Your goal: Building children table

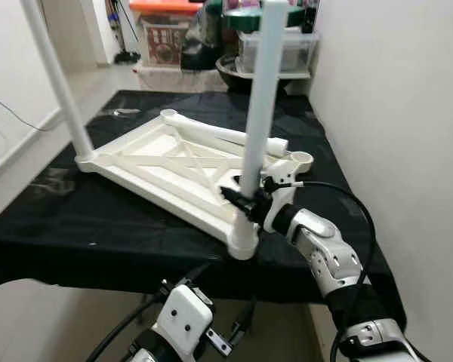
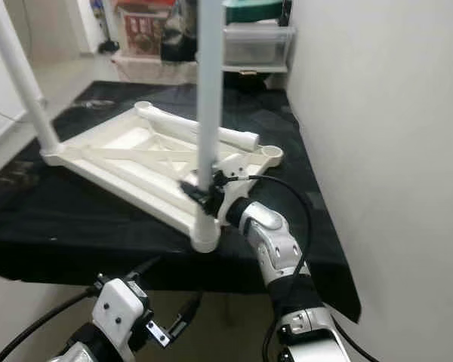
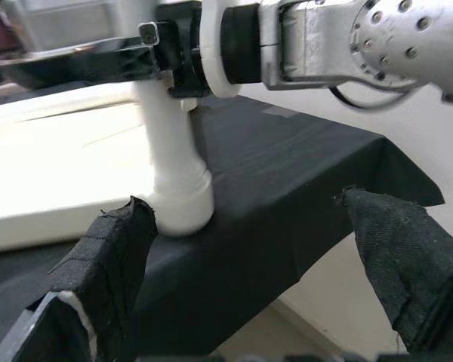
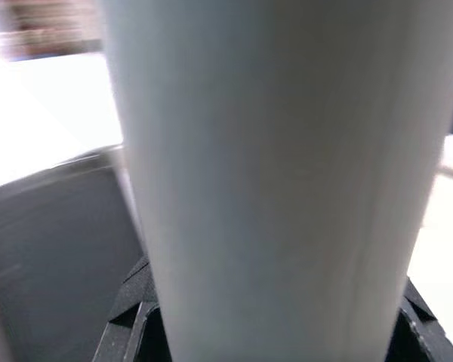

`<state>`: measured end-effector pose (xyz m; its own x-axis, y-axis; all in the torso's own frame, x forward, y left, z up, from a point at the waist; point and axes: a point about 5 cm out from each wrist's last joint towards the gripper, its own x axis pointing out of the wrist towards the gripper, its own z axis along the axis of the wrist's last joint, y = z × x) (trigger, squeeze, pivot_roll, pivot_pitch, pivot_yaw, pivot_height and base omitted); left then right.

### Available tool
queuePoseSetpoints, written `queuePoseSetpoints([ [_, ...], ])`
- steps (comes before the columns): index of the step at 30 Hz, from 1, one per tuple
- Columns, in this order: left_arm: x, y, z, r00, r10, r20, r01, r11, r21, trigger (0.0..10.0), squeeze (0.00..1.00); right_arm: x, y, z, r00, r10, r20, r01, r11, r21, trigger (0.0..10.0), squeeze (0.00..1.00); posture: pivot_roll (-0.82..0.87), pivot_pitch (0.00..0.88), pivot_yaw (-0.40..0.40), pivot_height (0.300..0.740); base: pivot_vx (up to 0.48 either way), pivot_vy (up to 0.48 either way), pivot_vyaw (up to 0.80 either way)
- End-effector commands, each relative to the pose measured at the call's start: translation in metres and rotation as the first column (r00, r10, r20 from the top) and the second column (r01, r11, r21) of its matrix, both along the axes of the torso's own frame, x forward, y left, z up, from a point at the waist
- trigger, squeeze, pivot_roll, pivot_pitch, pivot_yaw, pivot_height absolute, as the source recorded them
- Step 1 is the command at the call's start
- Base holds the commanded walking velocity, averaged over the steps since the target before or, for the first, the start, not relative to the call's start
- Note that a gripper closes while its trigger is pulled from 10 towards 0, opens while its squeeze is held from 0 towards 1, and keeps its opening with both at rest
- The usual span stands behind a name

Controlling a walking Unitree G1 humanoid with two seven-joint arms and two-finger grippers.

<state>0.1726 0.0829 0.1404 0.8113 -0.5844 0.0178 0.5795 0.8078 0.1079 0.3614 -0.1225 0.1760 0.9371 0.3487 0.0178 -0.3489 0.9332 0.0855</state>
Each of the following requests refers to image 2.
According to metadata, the black round basin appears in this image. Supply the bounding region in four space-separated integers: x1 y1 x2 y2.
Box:
225 66 289 87

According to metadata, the black tablecloth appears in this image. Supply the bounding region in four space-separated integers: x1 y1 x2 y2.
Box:
0 81 363 324

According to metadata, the orange-lidded printed storage box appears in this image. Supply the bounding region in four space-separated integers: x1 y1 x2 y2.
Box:
113 0 182 60

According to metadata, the white plastic children table top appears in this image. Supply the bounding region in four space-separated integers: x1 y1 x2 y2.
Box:
40 100 284 253

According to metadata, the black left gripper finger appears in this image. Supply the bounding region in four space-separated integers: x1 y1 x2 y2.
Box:
174 290 201 333
98 255 161 296

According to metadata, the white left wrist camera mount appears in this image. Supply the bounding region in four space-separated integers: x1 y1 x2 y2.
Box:
92 278 152 355

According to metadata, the black floor mop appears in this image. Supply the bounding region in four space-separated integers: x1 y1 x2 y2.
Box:
91 0 123 55

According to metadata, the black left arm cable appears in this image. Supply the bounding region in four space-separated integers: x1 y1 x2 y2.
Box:
0 285 106 362

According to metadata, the white plastic table leg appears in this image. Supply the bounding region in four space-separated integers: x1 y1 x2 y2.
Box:
190 0 227 253
134 102 259 149
0 0 63 167

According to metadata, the black plastic bag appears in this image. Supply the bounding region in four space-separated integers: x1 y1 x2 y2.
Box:
161 0 201 63

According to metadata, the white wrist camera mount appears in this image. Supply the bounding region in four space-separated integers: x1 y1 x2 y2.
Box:
92 278 152 355
215 151 257 225

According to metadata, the clear plastic storage container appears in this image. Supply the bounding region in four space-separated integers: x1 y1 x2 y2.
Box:
223 23 295 67

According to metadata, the beige low bench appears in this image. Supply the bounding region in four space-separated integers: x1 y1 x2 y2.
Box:
115 57 197 82

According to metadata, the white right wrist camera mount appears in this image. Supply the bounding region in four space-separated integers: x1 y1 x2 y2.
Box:
215 151 257 225

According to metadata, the clear tape patch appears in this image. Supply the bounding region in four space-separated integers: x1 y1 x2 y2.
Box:
0 162 42 186

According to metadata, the black wall cable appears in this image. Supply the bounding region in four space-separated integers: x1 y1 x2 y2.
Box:
0 98 46 125

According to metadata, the green round pot lid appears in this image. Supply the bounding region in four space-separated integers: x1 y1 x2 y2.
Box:
223 0 284 23

